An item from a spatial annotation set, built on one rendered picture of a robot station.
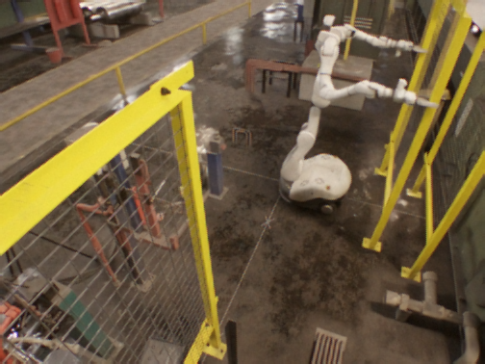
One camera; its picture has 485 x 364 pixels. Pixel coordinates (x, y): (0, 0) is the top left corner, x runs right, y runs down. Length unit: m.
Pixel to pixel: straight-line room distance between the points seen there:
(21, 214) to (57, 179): 0.09
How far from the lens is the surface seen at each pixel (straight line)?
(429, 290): 2.58
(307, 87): 5.00
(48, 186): 0.65
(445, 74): 1.97
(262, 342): 2.32
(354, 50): 5.49
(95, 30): 9.68
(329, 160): 3.14
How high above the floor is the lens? 2.17
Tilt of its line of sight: 41 degrees down
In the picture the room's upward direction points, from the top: straight up
